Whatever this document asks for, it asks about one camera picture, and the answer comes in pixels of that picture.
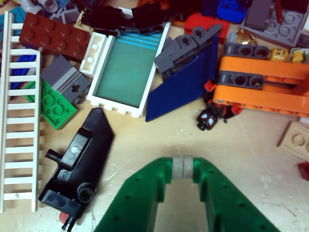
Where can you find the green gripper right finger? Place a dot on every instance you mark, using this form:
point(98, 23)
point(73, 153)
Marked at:
point(231, 207)

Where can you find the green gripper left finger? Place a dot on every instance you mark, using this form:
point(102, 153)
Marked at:
point(135, 203)

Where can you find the small red round Lego piece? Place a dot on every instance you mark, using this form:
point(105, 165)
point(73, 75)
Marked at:
point(63, 216)

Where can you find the small dark red Lego piece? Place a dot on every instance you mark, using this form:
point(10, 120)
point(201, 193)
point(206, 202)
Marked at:
point(304, 170)

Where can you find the black red Lego minifigure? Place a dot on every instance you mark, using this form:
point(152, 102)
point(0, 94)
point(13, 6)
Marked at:
point(207, 119)

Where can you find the tan Lego plate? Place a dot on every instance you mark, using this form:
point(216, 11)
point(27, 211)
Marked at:
point(297, 141)

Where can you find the dark blue Lego panel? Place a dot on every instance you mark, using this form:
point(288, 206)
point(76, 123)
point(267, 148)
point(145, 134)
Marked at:
point(183, 91)

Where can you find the green Lego plate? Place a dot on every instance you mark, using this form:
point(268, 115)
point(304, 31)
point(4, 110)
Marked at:
point(55, 108)

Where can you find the white Lego ladder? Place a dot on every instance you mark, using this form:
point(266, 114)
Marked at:
point(21, 135)

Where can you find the gray grooved Lego slope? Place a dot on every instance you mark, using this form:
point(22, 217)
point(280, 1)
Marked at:
point(65, 77)

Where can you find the small white Lego brick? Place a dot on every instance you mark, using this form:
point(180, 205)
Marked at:
point(93, 54)

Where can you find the gold transparent Lego piece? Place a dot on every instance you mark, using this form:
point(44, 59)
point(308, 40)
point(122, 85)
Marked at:
point(246, 37)

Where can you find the blue Lego piece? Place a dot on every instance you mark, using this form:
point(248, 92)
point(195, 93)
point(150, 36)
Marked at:
point(23, 72)

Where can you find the light gray Lego plate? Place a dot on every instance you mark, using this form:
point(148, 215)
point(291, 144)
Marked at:
point(287, 31)

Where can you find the reddish brown Lego plate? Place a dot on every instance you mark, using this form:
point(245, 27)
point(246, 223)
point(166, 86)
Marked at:
point(53, 36)

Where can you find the red Lego brick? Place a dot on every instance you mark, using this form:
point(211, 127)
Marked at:
point(205, 23)

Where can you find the black curved Lego piece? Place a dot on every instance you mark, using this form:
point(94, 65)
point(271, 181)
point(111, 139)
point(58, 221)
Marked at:
point(152, 17)
point(103, 18)

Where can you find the blue Lego brick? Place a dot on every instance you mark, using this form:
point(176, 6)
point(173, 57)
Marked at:
point(231, 10)

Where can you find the black Technic panel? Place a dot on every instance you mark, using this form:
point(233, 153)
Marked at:
point(82, 159)

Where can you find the orange Technic beam assembly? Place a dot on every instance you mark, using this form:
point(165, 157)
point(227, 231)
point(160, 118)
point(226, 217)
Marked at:
point(265, 82)

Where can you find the dark gray Technic hinge assembly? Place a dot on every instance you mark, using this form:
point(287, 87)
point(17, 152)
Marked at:
point(178, 53)

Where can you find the yellow minifigure head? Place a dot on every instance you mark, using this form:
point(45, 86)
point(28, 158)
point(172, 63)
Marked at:
point(278, 54)

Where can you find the yellow printed minifigure piece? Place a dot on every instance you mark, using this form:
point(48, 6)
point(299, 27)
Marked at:
point(299, 56)

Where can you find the white Lego window frame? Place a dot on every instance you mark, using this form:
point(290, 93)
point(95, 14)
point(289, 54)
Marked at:
point(125, 72)

